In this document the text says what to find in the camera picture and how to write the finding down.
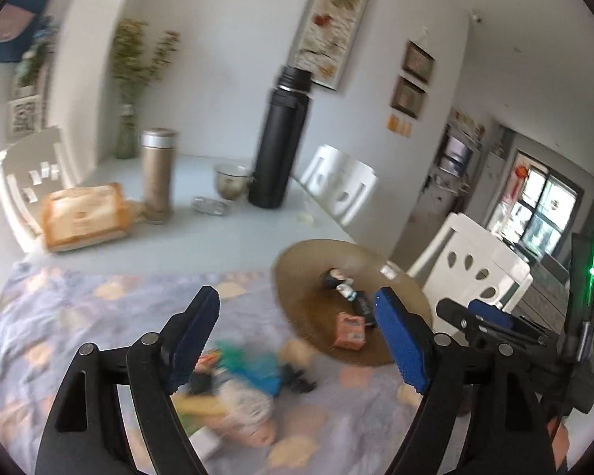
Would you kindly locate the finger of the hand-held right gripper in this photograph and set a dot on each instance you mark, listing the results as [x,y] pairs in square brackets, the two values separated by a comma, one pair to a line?
[458,316]
[490,314]

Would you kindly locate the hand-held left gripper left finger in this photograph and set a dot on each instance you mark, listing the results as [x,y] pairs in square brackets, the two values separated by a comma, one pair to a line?
[193,341]

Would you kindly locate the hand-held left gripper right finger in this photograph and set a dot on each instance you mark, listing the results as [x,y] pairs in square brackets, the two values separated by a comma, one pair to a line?
[401,341]

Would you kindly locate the green toy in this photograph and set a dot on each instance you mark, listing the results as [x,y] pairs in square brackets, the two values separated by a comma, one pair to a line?
[230,354]

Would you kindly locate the teal toy block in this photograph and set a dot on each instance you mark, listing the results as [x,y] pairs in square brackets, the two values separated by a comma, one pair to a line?
[263,378]

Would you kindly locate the small black toy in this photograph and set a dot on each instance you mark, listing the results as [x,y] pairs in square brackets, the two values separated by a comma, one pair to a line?
[297,380]

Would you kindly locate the amber glass bowl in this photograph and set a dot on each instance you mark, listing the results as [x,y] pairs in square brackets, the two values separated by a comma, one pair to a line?
[304,262]

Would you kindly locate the person's right hand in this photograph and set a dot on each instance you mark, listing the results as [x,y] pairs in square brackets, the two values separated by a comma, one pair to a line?
[559,443]

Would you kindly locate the dark toy piece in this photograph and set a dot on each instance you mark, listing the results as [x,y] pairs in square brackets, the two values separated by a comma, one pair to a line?
[365,309]

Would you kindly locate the small orange box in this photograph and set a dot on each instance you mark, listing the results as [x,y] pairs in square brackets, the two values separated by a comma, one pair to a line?
[350,331]

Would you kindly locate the yellow toy piece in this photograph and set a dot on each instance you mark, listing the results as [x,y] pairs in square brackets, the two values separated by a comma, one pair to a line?
[203,405]

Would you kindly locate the white chair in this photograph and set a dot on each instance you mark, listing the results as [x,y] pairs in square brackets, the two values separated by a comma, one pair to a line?
[336,173]
[470,242]
[15,183]

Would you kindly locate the white round doll toy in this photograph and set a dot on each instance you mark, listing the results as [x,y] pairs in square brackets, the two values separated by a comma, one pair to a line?
[250,415]

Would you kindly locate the small white box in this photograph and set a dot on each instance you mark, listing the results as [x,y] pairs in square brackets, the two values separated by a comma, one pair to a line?
[207,440]

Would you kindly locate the printed blue blanket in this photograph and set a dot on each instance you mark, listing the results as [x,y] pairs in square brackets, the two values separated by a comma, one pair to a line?
[79,307]

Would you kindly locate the dark framed window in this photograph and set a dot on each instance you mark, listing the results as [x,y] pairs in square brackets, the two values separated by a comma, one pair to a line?
[544,208]

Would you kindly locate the orange tissue pack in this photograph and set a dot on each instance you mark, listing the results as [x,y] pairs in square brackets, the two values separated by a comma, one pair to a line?
[84,217]

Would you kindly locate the small metal bowl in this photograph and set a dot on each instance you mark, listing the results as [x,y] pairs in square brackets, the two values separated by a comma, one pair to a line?
[232,180]

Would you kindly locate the gold thermos flask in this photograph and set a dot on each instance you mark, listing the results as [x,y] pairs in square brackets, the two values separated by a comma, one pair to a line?
[158,173]

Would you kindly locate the black thermos flask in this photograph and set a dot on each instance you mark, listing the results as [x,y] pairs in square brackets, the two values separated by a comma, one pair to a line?
[277,148]

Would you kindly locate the glass vase with dried plant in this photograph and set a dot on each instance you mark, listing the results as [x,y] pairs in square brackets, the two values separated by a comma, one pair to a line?
[126,133]

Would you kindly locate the small framed picture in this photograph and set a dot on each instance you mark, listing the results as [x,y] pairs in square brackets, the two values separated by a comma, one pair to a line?
[418,62]
[407,97]

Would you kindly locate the white ornate stand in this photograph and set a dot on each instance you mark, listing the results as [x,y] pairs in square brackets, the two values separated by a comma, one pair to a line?
[24,116]

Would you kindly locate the blue artificial flowers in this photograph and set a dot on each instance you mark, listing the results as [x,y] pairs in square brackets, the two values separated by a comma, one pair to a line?
[37,54]

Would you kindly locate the blue fridge cover cloth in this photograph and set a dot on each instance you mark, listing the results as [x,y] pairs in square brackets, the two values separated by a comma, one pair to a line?
[10,15]

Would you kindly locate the cluttered wall shelf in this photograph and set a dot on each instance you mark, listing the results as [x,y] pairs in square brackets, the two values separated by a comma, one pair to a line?
[458,153]

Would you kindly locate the orange wall notes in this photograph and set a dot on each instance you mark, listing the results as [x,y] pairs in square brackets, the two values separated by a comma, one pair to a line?
[398,125]

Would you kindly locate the tall framed wall painting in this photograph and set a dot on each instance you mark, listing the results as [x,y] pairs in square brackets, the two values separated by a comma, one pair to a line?
[329,24]

